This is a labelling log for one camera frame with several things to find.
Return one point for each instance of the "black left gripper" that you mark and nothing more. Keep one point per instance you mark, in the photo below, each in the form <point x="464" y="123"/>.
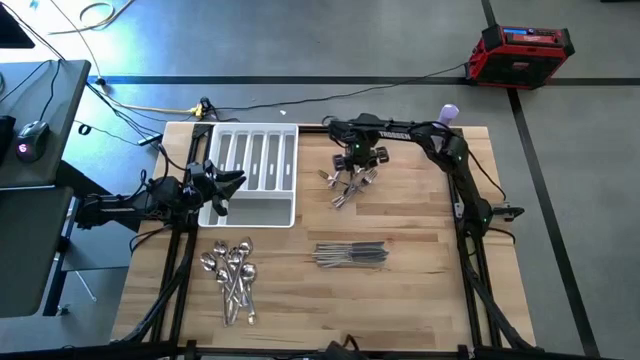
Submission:
<point x="202" y="185"/>

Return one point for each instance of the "black monitor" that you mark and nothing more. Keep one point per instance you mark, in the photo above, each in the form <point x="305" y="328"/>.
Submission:
<point x="12" y="30"/>

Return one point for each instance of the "dark grey desk panel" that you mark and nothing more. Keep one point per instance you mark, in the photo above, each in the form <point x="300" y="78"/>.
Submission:
<point x="25" y="250"/>

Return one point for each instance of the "black clamp bracket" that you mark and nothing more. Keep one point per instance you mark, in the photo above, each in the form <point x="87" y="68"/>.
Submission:
<point x="507" y="211"/>

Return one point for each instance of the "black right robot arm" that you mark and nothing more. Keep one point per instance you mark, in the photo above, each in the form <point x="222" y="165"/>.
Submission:
<point x="400" y="134"/>

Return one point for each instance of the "silver table knife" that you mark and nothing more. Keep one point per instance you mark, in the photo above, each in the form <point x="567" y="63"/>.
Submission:
<point x="350" y="254"/>
<point x="350" y="263"/>
<point x="350" y="245"/>
<point x="350" y="258"/>
<point x="350" y="249"/>

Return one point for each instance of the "black power plug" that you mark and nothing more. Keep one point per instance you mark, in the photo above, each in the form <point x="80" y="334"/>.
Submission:
<point x="205" y="103"/>

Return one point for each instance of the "black computer mouse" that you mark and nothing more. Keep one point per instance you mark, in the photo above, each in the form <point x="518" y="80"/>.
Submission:
<point x="32" y="140"/>

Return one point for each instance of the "red black jobsite radio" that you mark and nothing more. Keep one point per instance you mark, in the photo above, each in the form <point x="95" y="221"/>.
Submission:
<point x="520" y="60"/>

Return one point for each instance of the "lavender bottle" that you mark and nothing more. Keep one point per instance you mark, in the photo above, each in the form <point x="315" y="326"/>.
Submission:
<point x="448" y="112"/>

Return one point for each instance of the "white plastic cutlery tray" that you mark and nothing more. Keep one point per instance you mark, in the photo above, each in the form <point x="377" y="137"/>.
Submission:
<point x="255" y="210"/>

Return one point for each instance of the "dark grey desk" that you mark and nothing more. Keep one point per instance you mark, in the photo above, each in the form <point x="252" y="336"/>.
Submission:
<point x="30" y="95"/>

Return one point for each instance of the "silver spoon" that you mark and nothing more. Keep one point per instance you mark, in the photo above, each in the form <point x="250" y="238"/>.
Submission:
<point x="245" y="246"/>
<point x="220" y="247"/>
<point x="208" y="261"/>
<point x="234" y="256"/>
<point x="223" y="275"/>
<point x="248" y="271"/>

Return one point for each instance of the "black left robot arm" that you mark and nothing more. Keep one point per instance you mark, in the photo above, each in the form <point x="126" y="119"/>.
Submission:
<point x="110" y="210"/>

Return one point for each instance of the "black desk base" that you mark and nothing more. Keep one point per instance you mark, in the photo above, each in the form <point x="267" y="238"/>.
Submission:
<point x="54" y="290"/>

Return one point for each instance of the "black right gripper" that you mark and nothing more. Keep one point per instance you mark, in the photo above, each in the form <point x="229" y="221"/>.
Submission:
<point x="360" y="150"/>

